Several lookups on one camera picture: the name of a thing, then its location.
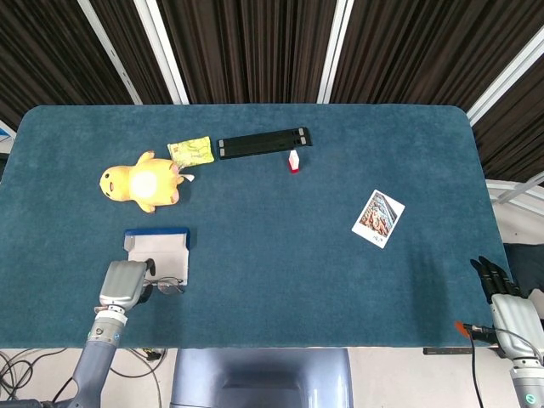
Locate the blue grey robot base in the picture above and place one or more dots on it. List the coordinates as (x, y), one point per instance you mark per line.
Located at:
(259, 378)

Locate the blue rectangular box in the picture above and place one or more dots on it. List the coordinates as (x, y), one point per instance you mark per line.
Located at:
(166, 251)

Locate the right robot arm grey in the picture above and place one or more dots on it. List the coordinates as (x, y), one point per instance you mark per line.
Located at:
(529, 384)

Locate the wire-frame eyeglasses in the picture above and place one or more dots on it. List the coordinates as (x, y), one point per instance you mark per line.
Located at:
(170, 288)

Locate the white metal post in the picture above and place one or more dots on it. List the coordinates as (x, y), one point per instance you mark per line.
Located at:
(506, 76)
(110, 51)
(163, 51)
(336, 51)

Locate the red white stamp block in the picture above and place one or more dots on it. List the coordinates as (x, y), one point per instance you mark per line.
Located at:
(293, 162)

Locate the yellow green snack packet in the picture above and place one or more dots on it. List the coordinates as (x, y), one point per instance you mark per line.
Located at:
(191, 151)

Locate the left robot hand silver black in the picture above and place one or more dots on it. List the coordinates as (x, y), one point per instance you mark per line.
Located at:
(121, 282)

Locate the white metal frame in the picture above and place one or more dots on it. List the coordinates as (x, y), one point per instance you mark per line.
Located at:
(514, 193)

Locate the dark brown curtain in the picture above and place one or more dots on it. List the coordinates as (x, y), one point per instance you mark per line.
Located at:
(255, 47)

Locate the dark bag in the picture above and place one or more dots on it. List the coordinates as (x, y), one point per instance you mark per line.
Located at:
(527, 268)

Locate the yellow plush toy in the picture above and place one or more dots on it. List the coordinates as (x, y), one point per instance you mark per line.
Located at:
(144, 183)

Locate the white bordered photo card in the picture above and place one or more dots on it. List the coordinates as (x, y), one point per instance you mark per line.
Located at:
(378, 219)

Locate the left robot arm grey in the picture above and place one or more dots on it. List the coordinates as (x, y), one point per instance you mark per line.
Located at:
(95, 361)

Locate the teal table cloth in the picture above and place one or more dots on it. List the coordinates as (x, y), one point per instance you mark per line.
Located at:
(297, 289)

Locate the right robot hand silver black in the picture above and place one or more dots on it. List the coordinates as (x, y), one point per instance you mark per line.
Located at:
(514, 321)

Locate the black metal bar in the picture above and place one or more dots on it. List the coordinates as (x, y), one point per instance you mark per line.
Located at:
(459, 351)

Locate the black flat bar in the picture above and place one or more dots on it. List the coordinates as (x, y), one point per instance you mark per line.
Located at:
(263, 143)

